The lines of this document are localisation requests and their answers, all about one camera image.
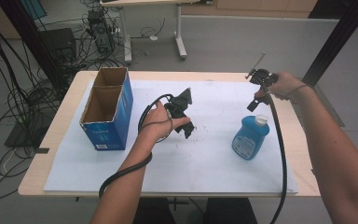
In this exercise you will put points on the thin black wrist band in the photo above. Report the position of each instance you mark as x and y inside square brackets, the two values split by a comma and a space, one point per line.
[301, 87]

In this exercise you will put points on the black tape strip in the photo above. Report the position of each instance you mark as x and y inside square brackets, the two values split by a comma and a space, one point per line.
[42, 150]

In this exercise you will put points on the person's left leg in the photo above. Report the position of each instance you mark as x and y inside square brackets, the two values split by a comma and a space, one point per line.
[155, 213]

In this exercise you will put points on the white table sheet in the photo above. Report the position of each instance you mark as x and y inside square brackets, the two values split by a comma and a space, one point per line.
[199, 169]

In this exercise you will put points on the black cloth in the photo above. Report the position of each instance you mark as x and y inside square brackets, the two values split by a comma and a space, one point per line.
[230, 213]

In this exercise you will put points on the blue cardboard box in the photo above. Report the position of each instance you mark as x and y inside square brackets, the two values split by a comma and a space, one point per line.
[118, 124]

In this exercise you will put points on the teal panel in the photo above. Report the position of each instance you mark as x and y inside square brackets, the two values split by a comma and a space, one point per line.
[34, 7]

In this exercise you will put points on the person's left hand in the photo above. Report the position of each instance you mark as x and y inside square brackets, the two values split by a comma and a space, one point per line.
[155, 124]

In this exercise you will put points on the black equipment box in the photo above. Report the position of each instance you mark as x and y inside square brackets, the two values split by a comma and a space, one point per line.
[59, 43]

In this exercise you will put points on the white standing desk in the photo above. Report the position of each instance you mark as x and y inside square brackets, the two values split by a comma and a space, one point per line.
[178, 31]

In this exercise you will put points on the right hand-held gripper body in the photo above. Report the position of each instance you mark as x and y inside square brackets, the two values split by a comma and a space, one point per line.
[262, 77]

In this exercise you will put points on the person's right hand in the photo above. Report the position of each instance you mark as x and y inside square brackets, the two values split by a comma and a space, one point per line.
[287, 85]

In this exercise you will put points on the light wooden table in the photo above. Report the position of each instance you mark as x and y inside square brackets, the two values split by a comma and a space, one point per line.
[73, 102]

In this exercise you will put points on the black computer tower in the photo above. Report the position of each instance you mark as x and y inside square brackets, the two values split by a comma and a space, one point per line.
[101, 34]

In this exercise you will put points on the dark floor plate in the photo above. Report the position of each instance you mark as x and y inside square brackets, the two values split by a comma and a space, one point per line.
[18, 138]

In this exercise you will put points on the white power adapter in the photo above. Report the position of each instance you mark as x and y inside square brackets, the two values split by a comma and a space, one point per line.
[153, 38]

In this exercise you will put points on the blue bottle with white cap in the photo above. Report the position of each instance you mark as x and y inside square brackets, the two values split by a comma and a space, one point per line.
[248, 138]

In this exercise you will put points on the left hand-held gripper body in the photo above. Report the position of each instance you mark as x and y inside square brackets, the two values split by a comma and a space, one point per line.
[177, 105]

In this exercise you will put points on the black metal pillar with base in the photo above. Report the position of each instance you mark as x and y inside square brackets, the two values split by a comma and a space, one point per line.
[338, 34]

